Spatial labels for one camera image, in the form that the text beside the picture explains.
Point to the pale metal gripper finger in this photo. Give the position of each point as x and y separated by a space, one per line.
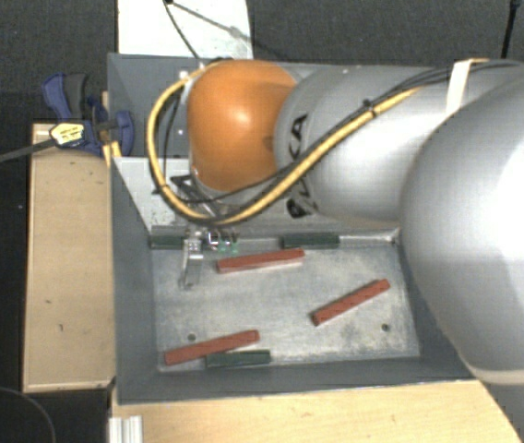
182 270
196 268

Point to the dark green flat block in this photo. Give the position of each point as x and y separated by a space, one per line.
239 359
166 241
311 240

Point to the red-brown flat block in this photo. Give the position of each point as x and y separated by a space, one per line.
262 260
211 347
349 302

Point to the grey metal bin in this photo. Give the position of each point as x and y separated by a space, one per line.
262 302

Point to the pale wood flat board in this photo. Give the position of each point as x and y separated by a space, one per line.
68 266

